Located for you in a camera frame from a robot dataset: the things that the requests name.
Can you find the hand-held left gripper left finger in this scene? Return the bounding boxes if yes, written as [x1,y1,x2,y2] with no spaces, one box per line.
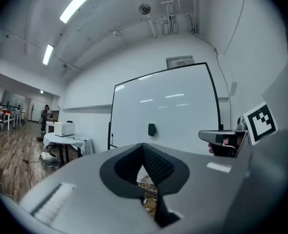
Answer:
[19,142,160,234]

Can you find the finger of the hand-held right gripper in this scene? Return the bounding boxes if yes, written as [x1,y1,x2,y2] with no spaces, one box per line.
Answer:
[198,130,237,145]

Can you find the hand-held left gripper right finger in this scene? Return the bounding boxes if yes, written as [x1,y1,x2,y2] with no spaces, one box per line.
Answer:
[142,142,254,234]

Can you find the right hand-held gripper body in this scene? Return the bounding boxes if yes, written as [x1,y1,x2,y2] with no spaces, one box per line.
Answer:
[213,101,279,158]

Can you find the black framed whiteboard on stand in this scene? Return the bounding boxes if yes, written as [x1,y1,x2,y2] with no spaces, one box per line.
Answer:
[107,62,232,153]

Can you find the person's right hand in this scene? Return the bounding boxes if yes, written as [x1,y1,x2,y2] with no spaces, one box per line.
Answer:
[208,136,237,156]

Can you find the white floor appliance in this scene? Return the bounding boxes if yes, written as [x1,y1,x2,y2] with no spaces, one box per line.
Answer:
[40,151,60,167]

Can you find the table with pale cloth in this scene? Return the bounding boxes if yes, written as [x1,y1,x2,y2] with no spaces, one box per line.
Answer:
[42,132,95,167]

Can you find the white microwave oven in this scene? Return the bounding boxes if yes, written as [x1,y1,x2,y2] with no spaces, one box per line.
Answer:
[54,121,76,138]

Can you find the white background table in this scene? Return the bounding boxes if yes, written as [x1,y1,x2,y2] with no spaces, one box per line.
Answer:
[0,109,23,131]

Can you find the white ceiling pipes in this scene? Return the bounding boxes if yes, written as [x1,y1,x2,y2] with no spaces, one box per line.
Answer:
[158,0,184,36]

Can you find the round ceiling fixture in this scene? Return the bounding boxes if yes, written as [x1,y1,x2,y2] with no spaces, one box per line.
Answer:
[138,3,152,15]

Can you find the short ceiling light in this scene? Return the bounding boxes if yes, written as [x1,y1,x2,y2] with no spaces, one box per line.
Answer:
[42,44,55,66]

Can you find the long ceiling light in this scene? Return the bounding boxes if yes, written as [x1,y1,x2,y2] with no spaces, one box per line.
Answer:
[59,0,108,24]

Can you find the black floor cable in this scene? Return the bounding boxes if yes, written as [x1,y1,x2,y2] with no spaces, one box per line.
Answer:
[21,158,41,190]

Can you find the grey wall box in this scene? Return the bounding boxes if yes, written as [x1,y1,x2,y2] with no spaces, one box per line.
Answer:
[165,55,195,70]

